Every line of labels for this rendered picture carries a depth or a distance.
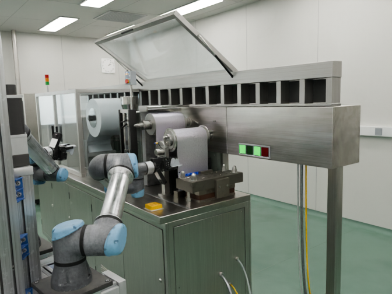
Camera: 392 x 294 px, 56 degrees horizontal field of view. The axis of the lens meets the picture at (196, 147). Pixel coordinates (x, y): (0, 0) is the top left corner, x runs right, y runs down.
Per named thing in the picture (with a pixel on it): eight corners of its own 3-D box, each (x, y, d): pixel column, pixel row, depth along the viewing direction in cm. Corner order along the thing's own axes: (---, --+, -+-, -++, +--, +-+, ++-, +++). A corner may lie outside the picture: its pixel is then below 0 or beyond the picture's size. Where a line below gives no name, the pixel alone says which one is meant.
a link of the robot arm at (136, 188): (126, 195, 213) (125, 176, 211) (146, 194, 212) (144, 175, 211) (123, 198, 205) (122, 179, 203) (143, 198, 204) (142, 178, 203)
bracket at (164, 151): (157, 195, 231) (155, 147, 227) (166, 193, 235) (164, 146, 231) (161, 197, 227) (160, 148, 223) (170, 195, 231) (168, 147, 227)
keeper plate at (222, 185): (214, 198, 217) (214, 179, 216) (227, 195, 223) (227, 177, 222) (217, 198, 215) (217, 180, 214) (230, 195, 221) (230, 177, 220)
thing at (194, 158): (178, 178, 225) (177, 147, 222) (207, 172, 239) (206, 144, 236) (178, 178, 224) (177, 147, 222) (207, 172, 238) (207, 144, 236)
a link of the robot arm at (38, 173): (44, 185, 195) (42, 165, 194) (27, 185, 199) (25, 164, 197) (54, 182, 202) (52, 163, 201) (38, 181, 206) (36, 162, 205)
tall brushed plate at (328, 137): (86, 133, 419) (84, 107, 415) (109, 132, 436) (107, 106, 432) (329, 170, 175) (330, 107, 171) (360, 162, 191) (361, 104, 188)
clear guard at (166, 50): (98, 42, 283) (98, 42, 283) (147, 80, 311) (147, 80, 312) (175, 16, 200) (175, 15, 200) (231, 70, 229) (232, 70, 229)
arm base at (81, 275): (61, 296, 129) (59, 269, 128) (44, 282, 140) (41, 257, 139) (100, 280, 140) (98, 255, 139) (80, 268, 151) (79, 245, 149)
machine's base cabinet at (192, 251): (42, 242, 399) (35, 164, 388) (98, 228, 438) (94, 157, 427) (170, 375, 201) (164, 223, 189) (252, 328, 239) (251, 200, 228)
